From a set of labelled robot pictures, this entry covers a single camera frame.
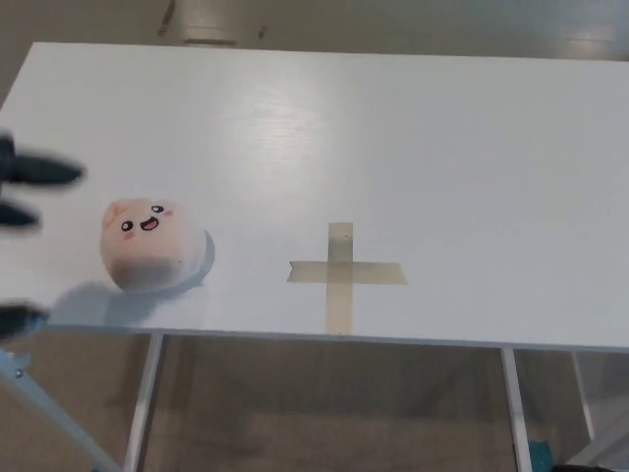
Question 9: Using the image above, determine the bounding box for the teal object on floor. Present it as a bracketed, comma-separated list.
[529, 437, 551, 472]

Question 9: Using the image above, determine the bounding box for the pink dumpling plush toy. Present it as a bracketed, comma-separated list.
[100, 196, 217, 294]

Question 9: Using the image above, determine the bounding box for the white table leg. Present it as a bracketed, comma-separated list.
[571, 351, 597, 443]
[500, 347, 533, 472]
[122, 333, 166, 472]

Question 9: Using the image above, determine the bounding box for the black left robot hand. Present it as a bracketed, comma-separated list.
[0, 130, 88, 343]

